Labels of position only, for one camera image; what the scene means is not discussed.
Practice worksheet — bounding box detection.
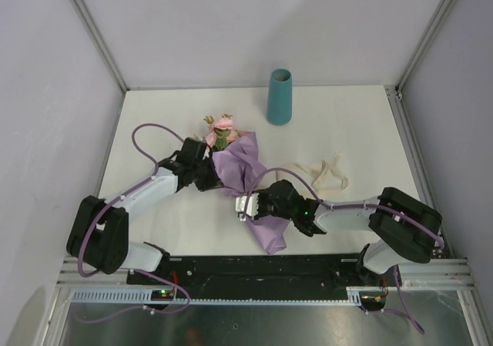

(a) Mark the right aluminium frame post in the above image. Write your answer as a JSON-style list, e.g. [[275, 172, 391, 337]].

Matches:
[[394, 0, 457, 92]]

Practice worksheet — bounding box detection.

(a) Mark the aluminium frame post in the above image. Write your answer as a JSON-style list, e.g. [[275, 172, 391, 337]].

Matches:
[[69, 0, 129, 94], [394, 0, 457, 92]]

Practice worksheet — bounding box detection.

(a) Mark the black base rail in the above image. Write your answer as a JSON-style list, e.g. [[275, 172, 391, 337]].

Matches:
[[126, 252, 401, 300]]

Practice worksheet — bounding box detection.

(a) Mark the beige ribbon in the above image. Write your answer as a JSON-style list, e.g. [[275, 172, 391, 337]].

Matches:
[[282, 153, 350, 193]]

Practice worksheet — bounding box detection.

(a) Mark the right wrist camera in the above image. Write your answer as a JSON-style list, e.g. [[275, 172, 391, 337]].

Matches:
[[235, 193, 260, 222]]

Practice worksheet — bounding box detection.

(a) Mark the teal conical vase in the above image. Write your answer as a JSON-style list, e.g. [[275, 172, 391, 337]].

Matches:
[[267, 69, 292, 126]]

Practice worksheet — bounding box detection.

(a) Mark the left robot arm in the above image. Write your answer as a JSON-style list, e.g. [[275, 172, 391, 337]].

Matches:
[[66, 138, 223, 284]]

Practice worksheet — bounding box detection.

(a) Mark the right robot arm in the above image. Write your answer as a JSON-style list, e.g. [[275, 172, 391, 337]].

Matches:
[[253, 180, 444, 285]]

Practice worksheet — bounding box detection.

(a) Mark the left aluminium frame post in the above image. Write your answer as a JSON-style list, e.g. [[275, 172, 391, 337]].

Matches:
[[69, 0, 129, 94]]

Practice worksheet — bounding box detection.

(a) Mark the pink flower bouquet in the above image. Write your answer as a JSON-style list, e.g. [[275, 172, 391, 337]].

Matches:
[[193, 113, 241, 152]]

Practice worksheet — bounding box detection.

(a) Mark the white cable duct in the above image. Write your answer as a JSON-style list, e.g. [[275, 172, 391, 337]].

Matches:
[[70, 287, 384, 306]]

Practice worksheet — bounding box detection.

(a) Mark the purple wrapping paper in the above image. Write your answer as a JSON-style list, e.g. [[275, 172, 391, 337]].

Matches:
[[212, 132, 289, 255]]

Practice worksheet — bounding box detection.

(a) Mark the right aluminium table rail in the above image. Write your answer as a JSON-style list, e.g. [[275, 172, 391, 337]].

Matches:
[[383, 84, 451, 247]]

